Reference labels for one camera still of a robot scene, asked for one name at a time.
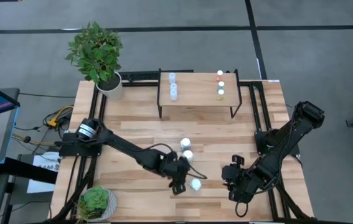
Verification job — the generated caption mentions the plain white plant pot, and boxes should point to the plain white plant pot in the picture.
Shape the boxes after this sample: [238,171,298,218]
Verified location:
[95,70,124,101]

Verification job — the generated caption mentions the green succulent plant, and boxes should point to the green succulent plant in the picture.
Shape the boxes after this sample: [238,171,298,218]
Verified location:
[75,185,110,220]

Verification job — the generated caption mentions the green leafy plant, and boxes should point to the green leafy plant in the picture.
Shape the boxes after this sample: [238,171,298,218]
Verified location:
[65,21,124,84]

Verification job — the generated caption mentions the black stand leg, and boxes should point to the black stand leg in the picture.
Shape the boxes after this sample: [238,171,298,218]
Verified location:
[0,156,59,185]

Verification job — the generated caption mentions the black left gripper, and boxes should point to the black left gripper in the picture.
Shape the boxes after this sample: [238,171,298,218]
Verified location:
[160,151,193,196]

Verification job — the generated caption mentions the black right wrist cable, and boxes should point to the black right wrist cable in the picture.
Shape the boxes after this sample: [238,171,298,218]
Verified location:
[234,201,249,218]

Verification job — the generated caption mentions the white melatonin supplement bottle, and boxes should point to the white melatonin supplement bottle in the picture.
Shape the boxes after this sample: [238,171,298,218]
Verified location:
[189,178,202,192]
[182,149,195,163]
[179,138,192,152]

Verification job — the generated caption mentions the wooden shelf black metal legs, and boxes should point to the wooden shelf black metal legs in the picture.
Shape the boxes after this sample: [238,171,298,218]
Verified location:
[156,68,243,119]

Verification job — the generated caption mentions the patterned white plant pot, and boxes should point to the patterned white plant pot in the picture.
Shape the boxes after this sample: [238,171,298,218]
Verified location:
[78,189,118,222]

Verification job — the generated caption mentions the yellow power cable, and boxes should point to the yellow power cable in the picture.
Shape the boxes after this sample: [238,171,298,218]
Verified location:
[45,105,75,128]

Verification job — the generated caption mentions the black aluminium table frame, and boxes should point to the black aluminium table frame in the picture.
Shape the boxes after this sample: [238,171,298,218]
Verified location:
[50,68,316,223]

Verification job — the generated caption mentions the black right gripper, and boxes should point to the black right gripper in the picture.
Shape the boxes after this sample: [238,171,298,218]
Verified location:
[221,154,252,202]

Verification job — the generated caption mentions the white paper sheet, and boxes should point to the white paper sheet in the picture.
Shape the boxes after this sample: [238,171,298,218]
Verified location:
[26,151,62,194]

